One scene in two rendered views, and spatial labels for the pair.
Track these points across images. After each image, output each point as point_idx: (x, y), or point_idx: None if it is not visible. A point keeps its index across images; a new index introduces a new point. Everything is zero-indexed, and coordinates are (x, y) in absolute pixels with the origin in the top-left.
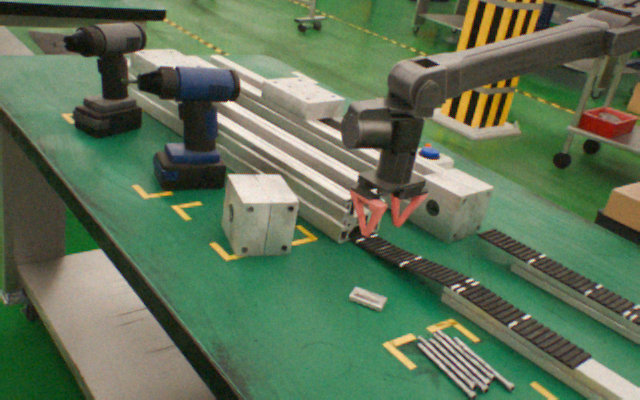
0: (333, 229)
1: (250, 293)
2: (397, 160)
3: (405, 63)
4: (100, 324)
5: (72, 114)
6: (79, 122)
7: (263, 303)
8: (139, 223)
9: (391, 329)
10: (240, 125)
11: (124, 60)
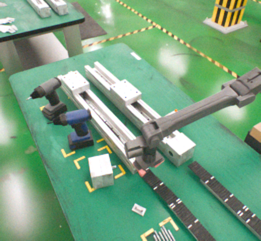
0: (130, 169)
1: (96, 211)
2: (148, 157)
3: (146, 125)
4: None
5: (43, 106)
6: (44, 115)
7: (100, 216)
8: (61, 173)
9: (145, 226)
10: (101, 110)
11: (54, 92)
